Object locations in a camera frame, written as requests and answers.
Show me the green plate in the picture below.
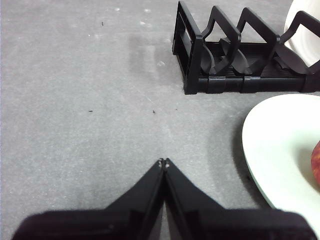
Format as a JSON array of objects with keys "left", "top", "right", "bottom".
[{"left": 241, "top": 93, "right": 320, "bottom": 233}]

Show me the white plate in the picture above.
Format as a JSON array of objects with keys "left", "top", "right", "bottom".
[{"left": 284, "top": 0, "right": 320, "bottom": 68}]

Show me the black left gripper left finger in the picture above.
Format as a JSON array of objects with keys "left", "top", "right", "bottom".
[{"left": 11, "top": 157, "right": 166, "bottom": 240}]

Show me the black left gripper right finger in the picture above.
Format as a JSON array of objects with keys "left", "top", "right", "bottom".
[{"left": 164, "top": 157, "right": 318, "bottom": 240}]

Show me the red yellow apple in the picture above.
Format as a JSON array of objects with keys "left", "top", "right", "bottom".
[{"left": 310, "top": 141, "right": 320, "bottom": 193}]

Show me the black plate rack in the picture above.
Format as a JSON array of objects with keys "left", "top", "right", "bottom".
[{"left": 171, "top": 0, "right": 320, "bottom": 95}]

